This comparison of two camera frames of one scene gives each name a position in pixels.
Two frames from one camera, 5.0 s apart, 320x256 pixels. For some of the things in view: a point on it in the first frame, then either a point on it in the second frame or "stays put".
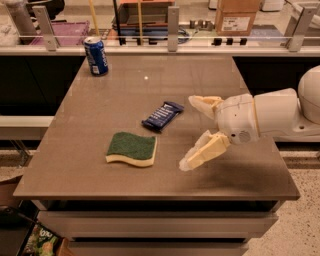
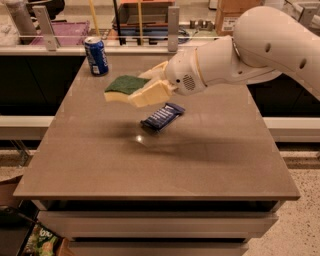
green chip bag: x=42 y=241 stays put
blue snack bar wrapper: x=163 y=115 stays put
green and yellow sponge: x=140 y=150 → x=124 y=87
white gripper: x=237 y=117 → x=181 y=74
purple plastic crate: x=66 y=33 stays put
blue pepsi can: x=96 y=56 stays put
